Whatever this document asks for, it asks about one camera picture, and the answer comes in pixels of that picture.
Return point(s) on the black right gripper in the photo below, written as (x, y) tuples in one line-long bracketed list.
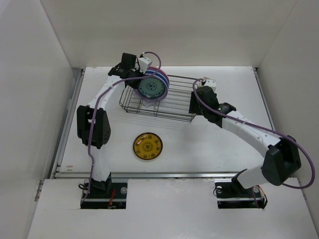
[(192, 107)]

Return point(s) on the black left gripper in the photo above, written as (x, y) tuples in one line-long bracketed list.
[(135, 85)]

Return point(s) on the teal patterned plate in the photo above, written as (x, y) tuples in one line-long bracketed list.
[(151, 88)]

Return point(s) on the wire dish rack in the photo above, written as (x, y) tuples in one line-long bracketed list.
[(175, 106)]

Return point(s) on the yellow patterned plate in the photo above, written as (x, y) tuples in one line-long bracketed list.
[(147, 146)]

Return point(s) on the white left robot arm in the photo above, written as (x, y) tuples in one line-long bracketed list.
[(93, 127)]

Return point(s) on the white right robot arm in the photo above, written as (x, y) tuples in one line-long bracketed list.
[(281, 155)]

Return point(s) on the lilac plate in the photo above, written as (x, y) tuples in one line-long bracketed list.
[(159, 99)]

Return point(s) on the pink plate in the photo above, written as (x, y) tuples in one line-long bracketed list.
[(160, 73)]

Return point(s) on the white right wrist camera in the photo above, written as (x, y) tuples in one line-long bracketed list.
[(210, 83)]

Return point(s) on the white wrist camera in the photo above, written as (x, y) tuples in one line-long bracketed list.
[(210, 83), (144, 63)]

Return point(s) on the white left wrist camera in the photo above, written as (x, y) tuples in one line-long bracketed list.
[(144, 63)]

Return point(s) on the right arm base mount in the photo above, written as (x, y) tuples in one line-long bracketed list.
[(229, 196)]

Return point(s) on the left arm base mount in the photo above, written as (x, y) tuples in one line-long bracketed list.
[(98, 199)]

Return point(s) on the aluminium front rail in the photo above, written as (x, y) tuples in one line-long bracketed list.
[(150, 175)]

